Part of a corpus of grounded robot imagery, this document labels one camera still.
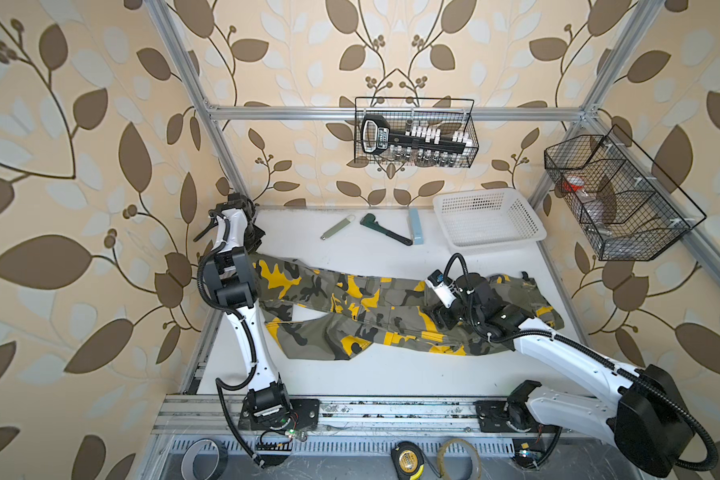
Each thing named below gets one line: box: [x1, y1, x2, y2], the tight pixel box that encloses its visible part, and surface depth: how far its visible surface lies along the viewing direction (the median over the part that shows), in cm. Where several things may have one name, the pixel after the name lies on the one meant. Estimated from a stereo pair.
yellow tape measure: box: [390, 440, 425, 480], surface depth 68 cm
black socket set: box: [360, 114, 473, 154], surface depth 85 cm
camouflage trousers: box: [250, 253, 564, 360], surface depth 91 cm
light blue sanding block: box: [408, 208, 424, 245], surface depth 113 cm
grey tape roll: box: [180, 438, 229, 480], surface depth 68 cm
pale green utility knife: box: [320, 214, 356, 241], surface depth 118 cm
